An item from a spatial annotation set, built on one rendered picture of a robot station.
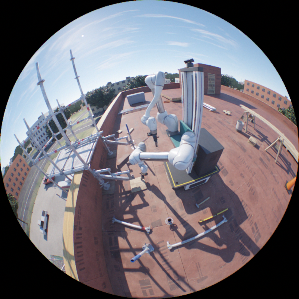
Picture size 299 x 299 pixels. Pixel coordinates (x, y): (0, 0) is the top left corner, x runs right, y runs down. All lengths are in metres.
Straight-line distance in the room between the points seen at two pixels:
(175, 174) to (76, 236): 1.76
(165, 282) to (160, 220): 1.20
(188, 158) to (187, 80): 0.82
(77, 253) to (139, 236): 0.98
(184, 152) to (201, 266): 1.78
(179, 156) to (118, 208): 1.51
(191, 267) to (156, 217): 1.11
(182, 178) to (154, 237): 1.06
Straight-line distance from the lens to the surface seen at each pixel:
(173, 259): 1.78
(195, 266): 1.90
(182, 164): 0.78
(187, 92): 1.17
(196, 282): 2.08
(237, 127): 4.06
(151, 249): 1.74
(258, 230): 2.53
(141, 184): 1.94
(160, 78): 1.12
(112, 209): 1.99
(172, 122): 1.29
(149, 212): 1.75
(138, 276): 1.98
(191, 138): 0.91
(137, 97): 7.05
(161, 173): 2.02
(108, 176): 1.85
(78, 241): 1.58
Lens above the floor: 1.70
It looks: 42 degrees down
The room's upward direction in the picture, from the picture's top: 13 degrees counter-clockwise
